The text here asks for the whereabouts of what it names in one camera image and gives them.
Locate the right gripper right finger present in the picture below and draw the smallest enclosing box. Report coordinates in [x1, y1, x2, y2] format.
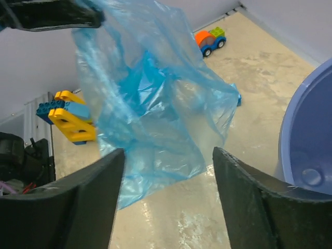
[213, 147, 331, 248]

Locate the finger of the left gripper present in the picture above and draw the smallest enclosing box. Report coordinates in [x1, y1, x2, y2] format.
[1, 0, 105, 32]

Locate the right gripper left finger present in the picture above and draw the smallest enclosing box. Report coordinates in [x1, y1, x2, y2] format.
[1, 149, 125, 248]

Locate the blue trash bag roll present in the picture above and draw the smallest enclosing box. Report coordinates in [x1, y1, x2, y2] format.
[229, 82, 243, 107]

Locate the single blue trash bag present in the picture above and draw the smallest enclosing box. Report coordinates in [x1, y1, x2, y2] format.
[72, 1, 238, 209]

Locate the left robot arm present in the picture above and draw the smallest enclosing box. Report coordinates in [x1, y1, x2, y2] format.
[1, 1, 105, 195]

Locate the blue plastic trash bin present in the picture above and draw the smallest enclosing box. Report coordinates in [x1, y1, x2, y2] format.
[275, 60, 331, 195]

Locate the yellow blue toy block pile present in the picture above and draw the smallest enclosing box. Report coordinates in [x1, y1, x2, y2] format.
[36, 90, 96, 145]

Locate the orange blue toy car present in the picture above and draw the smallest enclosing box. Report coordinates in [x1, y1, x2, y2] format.
[195, 27, 227, 57]

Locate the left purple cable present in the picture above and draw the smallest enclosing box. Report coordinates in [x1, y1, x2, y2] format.
[0, 181, 18, 195]

